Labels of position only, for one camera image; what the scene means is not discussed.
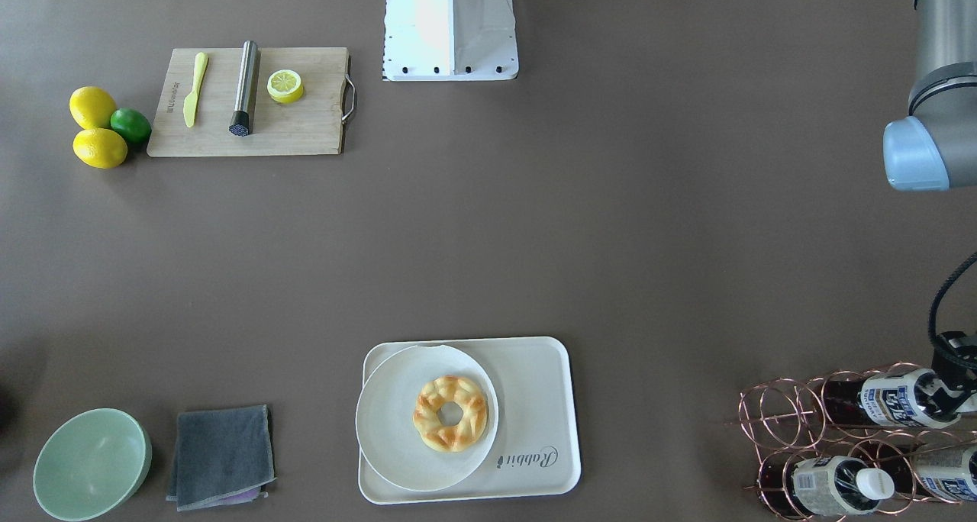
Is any tea bottle front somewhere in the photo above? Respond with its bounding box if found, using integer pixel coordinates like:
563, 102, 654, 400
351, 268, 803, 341
758, 456, 895, 519

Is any cream serving tray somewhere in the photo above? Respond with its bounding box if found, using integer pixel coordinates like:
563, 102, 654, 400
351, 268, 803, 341
359, 337, 582, 504

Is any white round plate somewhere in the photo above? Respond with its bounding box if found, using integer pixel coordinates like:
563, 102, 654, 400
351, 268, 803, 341
356, 345, 499, 493

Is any wooden cutting board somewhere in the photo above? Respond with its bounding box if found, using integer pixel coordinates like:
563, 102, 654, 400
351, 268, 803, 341
147, 47, 355, 157

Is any half lemon slice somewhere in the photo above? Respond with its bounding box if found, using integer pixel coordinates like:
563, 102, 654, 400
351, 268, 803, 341
266, 69, 305, 105

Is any grey folded cloth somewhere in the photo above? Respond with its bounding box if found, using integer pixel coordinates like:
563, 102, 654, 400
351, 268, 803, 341
166, 404, 276, 511

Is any steel cylinder grinder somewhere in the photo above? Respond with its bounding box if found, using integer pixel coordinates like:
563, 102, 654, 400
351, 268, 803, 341
229, 40, 260, 137

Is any yellow plastic knife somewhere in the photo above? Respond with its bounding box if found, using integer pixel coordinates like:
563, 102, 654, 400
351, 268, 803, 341
182, 52, 209, 128

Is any green lime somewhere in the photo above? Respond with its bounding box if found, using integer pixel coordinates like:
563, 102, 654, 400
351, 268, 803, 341
109, 108, 151, 144

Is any green ceramic bowl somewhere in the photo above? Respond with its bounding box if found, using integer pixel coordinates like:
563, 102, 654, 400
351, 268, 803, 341
34, 408, 151, 521

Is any yellow lemon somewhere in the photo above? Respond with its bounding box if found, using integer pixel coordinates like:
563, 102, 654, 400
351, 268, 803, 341
69, 86, 118, 130
73, 128, 128, 169

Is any copper wire bottle rack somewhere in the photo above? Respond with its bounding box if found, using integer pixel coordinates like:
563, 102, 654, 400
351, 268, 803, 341
737, 362, 975, 521

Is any glazed pastry ring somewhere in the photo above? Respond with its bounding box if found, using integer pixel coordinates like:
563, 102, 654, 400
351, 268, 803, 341
413, 375, 489, 453

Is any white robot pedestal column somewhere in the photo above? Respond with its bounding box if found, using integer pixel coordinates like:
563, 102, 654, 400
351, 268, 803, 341
382, 0, 519, 82

